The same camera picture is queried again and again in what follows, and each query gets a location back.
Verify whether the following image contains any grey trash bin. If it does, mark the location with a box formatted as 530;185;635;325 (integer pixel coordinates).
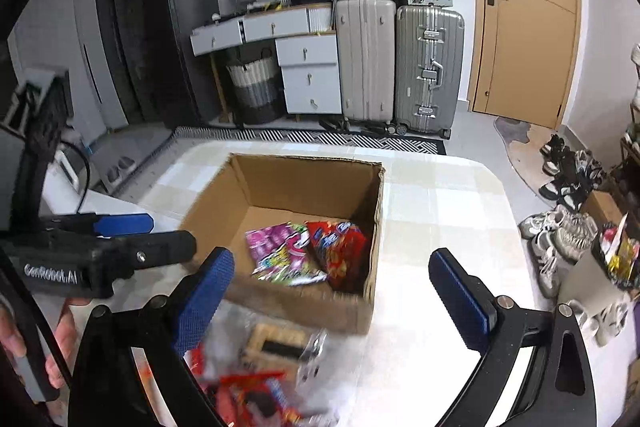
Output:
557;234;640;323

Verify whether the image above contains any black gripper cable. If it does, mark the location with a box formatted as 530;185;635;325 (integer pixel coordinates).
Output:
60;141;92;218

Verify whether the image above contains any white cabinet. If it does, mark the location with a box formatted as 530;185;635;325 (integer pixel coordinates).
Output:
72;0;131;130

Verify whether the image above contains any woven laundry basket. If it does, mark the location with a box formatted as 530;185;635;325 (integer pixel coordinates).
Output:
224;49;286;125

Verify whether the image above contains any wooden door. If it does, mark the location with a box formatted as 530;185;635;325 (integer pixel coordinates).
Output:
470;0;581;130

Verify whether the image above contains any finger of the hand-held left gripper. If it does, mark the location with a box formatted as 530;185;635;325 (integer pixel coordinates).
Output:
45;213;155;239
112;230;197;269

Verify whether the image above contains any white appliance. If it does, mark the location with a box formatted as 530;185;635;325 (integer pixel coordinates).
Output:
42;146;81;190

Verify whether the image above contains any red snack packet blue print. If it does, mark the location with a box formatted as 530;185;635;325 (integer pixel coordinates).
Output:
265;377;308;425
305;220;368;294

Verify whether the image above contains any beige suitcase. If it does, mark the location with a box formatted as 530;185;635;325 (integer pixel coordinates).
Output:
334;0;398;128

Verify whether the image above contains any dark grey cabinet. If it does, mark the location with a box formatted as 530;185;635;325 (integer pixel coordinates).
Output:
132;0;221;128

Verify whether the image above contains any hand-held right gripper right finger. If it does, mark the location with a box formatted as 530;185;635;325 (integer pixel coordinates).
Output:
429;248;598;427

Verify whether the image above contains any red snack packet black band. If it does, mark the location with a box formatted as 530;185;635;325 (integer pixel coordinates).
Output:
200;372;273;427

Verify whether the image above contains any small cardboard box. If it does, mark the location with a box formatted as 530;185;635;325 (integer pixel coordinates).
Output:
580;191;626;233

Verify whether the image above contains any purple snack packet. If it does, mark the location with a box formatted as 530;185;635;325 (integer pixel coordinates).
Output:
245;222;328;288

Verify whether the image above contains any pile of sneakers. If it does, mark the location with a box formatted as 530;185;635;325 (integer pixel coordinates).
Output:
519;134;632;348

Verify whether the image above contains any clear cracker packet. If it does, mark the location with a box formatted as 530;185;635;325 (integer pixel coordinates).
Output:
235;319;327;383

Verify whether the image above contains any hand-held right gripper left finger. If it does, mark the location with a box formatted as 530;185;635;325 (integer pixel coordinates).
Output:
67;247;236;427

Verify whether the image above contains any black and white patterned rug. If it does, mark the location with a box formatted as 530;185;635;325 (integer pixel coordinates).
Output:
172;126;447;156

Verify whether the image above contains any grey door mat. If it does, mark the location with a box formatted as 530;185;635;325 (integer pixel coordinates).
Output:
494;116;556;188

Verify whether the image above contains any white desk with drawers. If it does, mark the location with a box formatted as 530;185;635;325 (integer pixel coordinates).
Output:
190;4;343;115

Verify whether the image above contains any person's left hand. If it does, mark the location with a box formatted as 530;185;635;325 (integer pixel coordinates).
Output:
0;297;93;389

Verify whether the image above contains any silver suitcase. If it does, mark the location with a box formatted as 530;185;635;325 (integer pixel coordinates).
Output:
394;5;466;138

